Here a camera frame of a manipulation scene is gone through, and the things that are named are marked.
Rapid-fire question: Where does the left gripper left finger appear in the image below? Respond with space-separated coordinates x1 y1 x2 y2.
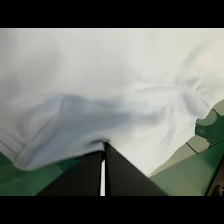
36 150 105 197

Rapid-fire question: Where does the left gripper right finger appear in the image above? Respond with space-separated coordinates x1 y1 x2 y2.
103 141 169 197

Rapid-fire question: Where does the white T-shirt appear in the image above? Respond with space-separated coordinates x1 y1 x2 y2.
0 27 224 178

